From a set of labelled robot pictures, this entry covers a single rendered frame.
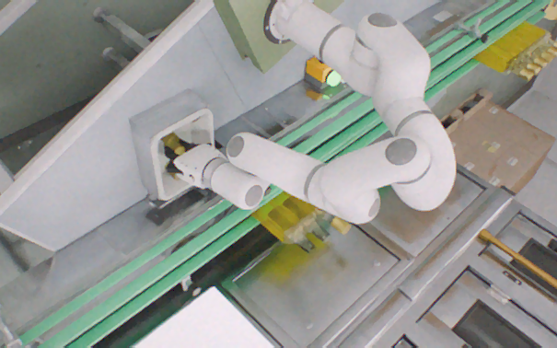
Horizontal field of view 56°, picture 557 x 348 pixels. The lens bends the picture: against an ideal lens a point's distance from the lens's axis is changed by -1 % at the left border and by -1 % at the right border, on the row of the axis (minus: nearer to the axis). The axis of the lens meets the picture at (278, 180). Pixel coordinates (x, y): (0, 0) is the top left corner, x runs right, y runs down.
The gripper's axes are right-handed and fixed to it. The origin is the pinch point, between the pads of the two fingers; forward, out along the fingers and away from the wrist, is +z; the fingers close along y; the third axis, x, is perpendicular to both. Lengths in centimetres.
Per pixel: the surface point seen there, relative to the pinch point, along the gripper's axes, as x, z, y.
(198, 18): 29.3, -1.3, 12.5
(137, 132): 9.5, 0.2, -8.6
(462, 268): -50, -52, 54
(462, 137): -230, 113, 367
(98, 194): -5.1, 6.8, -19.9
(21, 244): -29, 39, -37
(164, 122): 10.8, -3.7, -3.4
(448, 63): -16, -10, 107
